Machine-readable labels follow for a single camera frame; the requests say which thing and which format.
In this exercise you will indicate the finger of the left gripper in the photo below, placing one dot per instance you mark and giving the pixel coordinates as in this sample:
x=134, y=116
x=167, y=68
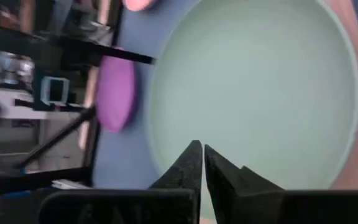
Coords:
x=126, y=55

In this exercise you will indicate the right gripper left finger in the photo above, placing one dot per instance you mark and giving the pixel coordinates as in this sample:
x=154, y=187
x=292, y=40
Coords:
x=188, y=174

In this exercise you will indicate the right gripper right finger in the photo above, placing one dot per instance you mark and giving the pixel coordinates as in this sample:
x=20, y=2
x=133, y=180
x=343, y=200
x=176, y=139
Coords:
x=238, y=193

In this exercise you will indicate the purple plate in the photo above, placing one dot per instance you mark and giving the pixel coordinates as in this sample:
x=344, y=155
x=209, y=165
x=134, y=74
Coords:
x=115, y=93

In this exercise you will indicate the green plate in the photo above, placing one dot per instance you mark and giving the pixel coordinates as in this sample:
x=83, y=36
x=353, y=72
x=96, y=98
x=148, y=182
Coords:
x=259, y=93

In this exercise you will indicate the wooden table side panel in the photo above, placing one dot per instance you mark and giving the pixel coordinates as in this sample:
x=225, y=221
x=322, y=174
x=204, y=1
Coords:
x=87, y=90

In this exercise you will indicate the light blue framed box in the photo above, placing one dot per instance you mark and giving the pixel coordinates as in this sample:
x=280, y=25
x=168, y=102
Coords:
x=43, y=90

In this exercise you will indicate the blue table mat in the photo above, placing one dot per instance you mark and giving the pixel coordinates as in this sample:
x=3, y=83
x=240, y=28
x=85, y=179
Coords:
x=120, y=161

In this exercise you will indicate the shiny silver container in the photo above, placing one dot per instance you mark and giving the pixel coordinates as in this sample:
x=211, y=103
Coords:
x=11, y=68

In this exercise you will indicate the white cabinet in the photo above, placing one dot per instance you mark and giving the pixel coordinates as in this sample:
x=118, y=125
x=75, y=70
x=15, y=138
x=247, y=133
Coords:
x=11, y=124

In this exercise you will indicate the black table frame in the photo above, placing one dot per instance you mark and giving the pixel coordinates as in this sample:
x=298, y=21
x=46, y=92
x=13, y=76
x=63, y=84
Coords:
x=42, y=182

